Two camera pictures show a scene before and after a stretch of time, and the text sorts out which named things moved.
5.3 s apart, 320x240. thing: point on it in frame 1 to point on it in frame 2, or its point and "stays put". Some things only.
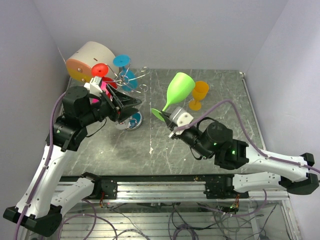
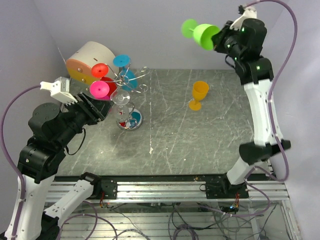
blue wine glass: [128, 79] stays put
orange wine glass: [199, 92] stays put
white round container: [79, 64] stays put
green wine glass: [180, 86] to [202, 33]
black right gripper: [166, 116] to [218, 38]
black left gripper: [125, 101] to [100, 108]
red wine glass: [102, 70] stays put
